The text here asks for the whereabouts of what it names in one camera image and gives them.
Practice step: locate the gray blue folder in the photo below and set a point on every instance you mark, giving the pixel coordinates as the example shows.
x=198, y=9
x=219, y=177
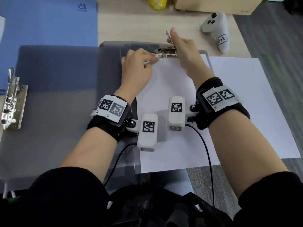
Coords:
x=47, y=25

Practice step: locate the person's left forearm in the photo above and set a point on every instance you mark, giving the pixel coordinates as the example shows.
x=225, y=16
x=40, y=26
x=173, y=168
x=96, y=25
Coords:
x=90, y=153

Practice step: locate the person's black shirt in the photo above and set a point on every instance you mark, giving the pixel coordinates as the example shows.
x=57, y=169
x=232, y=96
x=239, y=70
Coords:
x=59, y=200

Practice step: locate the white game controller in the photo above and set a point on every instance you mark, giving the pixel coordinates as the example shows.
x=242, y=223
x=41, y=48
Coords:
x=216, y=25

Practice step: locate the stack of white papers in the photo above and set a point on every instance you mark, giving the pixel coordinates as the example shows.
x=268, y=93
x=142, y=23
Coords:
x=255, y=92

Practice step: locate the person's right hand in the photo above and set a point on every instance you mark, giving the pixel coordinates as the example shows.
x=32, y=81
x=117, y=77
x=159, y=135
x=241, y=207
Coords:
x=191, y=61

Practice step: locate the gray translucent clip folder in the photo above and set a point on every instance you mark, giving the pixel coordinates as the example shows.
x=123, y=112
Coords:
x=59, y=104

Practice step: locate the person's right forearm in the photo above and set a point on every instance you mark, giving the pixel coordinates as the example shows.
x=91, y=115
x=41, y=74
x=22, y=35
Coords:
x=243, y=151

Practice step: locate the yellow drink bottle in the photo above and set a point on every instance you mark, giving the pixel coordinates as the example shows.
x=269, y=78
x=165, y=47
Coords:
x=158, y=3

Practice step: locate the black chest harness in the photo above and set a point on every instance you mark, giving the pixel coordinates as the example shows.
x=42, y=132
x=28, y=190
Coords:
x=153, y=208

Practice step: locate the person's left hand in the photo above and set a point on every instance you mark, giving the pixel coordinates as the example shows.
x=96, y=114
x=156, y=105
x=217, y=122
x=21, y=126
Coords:
x=136, y=75

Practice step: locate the cardboard box black logo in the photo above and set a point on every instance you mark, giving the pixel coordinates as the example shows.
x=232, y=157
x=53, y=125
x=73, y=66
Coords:
x=217, y=4

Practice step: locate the person's right leg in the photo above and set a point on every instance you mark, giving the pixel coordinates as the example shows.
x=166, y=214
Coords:
x=177, y=182

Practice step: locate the white paper bundle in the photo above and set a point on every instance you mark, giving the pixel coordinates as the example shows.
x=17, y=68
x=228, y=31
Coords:
x=170, y=80

